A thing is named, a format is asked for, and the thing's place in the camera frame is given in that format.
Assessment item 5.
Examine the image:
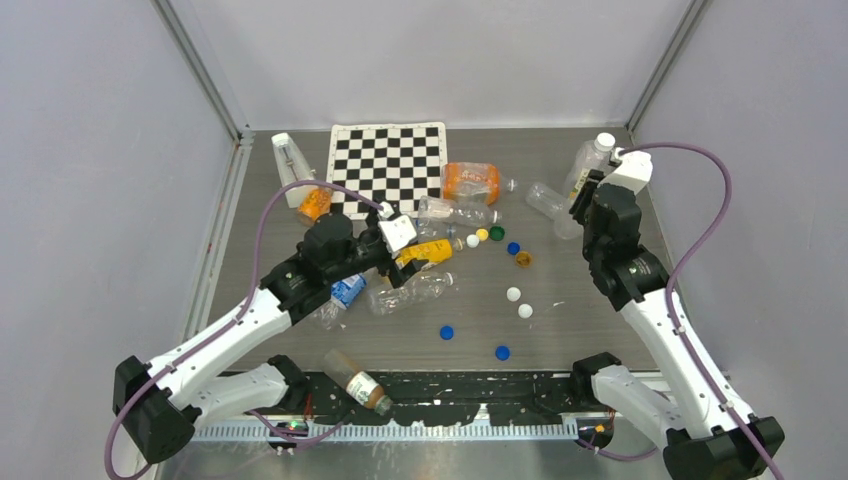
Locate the tall clear juice bottle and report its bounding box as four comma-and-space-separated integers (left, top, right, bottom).
563, 134, 613, 202

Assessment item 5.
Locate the large white bottle cap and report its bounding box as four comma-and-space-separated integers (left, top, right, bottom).
593, 132, 616, 152

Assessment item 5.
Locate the brown coffee bottle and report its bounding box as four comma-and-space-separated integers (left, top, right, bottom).
322, 349, 393, 416

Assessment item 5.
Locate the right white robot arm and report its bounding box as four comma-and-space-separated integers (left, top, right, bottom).
570, 170, 785, 479

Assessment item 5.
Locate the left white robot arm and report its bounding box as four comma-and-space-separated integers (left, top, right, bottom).
113, 211, 419, 464

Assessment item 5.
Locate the clear crumpled plastic bottle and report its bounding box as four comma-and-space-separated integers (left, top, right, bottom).
367, 272, 457, 316

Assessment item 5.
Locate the yellow label bottle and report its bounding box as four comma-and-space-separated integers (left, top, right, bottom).
395, 239, 464, 270

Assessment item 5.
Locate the blue Pepsi label bottle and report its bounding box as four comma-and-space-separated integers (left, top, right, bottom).
416, 220, 457, 243

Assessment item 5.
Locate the blue label clear bottle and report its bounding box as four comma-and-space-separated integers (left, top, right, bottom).
312, 273, 367, 330

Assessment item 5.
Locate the clear bottle behind Pepsi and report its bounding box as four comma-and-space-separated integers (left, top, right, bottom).
418, 196, 503, 227

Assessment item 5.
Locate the gold brown bottle cap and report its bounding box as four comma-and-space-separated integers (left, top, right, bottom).
514, 251, 534, 268

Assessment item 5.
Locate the green bottle cap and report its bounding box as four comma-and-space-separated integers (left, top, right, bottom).
488, 225, 506, 241

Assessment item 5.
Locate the orange label wide bottle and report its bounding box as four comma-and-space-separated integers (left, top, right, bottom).
440, 162, 518, 205

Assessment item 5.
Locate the small orange bottle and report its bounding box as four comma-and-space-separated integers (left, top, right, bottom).
296, 187, 333, 226

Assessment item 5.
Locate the small white bottle cap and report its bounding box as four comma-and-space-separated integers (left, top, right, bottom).
506, 287, 522, 302

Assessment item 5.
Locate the black white checkerboard mat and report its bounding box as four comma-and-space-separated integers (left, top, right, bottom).
326, 122, 448, 218

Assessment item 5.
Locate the white metronome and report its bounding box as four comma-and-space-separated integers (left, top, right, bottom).
271, 133, 315, 209

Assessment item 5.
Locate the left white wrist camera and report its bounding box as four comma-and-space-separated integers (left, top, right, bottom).
377, 201, 418, 256

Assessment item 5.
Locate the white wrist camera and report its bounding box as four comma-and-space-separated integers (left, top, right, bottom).
600, 147, 653, 194
377, 201, 418, 256

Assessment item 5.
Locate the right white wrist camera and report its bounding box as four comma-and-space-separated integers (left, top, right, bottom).
600, 147, 653, 194

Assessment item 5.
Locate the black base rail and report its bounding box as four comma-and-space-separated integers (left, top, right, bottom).
259, 370, 611, 427

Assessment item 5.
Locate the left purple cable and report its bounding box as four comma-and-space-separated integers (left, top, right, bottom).
104, 180, 395, 480

